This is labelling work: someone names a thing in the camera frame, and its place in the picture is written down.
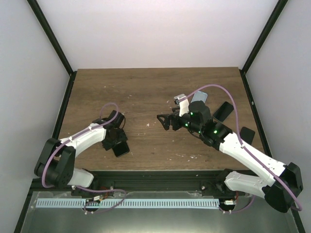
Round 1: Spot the light blue phone case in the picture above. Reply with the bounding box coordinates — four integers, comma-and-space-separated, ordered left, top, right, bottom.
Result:
191, 91, 208, 103

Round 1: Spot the black phone right side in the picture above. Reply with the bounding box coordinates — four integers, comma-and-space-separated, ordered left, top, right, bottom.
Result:
240, 127, 255, 145

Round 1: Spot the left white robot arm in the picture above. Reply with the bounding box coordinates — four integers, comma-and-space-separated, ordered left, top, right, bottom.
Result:
34, 110, 130, 196

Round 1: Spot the left black frame post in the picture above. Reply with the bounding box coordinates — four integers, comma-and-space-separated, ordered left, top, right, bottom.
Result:
26, 0, 74, 76

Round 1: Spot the black front rail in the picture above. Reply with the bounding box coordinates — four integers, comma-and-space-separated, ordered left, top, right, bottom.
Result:
90, 170, 236, 197

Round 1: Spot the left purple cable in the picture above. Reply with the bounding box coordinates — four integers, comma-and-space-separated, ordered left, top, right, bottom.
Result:
41, 102, 119, 189

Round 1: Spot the black phone case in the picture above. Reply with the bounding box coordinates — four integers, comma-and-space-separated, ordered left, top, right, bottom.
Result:
112, 142, 130, 157

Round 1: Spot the teal edged black phone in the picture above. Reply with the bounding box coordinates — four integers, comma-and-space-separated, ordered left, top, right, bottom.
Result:
213, 101, 234, 122

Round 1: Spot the right black frame post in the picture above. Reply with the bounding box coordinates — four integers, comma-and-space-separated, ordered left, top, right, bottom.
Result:
242, 0, 289, 73

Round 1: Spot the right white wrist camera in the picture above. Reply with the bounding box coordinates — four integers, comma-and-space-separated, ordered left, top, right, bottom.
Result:
173, 94, 189, 117

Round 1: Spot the light blue slotted strip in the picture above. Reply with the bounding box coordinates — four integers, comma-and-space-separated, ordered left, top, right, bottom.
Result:
35, 198, 220, 209

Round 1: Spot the black frame post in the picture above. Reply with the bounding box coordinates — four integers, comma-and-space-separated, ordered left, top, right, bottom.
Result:
242, 0, 289, 73
26, 0, 74, 76

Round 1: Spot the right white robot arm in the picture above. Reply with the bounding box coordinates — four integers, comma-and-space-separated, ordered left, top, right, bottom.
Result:
157, 101, 303, 213

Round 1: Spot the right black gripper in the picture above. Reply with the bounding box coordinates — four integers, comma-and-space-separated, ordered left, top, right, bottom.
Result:
157, 108, 202, 134

